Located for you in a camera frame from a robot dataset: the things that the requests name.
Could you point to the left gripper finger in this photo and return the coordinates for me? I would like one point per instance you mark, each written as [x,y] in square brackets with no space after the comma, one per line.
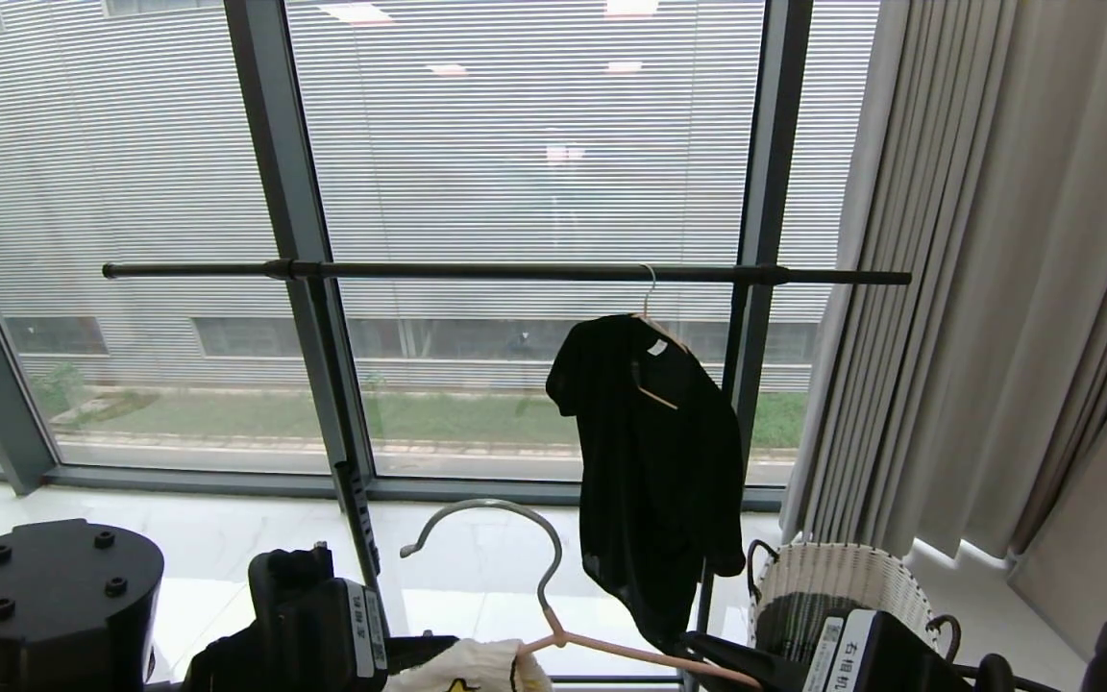
[414,652]

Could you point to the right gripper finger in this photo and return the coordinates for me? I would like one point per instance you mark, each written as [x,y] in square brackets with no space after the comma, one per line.
[755,673]

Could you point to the cream printed garment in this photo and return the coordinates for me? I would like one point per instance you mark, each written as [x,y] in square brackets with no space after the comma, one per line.
[477,668]

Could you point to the pink clothes hanger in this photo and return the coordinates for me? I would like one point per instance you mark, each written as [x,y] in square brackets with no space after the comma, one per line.
[654,394]
[611,649]

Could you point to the black garment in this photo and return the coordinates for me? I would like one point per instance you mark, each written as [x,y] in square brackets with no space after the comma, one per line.
[659,481]

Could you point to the white laundry basket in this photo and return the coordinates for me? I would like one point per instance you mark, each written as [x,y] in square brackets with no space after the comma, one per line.
[842,577]

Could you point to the black clothes rack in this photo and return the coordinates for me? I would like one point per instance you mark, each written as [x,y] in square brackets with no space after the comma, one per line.
[467,272]

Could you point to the beige curtain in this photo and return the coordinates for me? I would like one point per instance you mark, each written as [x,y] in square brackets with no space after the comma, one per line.
[996,240]

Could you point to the window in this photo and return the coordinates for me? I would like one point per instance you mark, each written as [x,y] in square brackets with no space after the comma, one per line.
[515,144]

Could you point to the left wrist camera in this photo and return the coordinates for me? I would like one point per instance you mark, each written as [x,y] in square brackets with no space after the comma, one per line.
[313,625]

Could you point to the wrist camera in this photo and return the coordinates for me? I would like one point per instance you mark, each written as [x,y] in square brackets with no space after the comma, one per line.
[899,654]
[313,625]

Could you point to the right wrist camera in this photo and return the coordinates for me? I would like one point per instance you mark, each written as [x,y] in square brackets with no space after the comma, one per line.
[899,654]

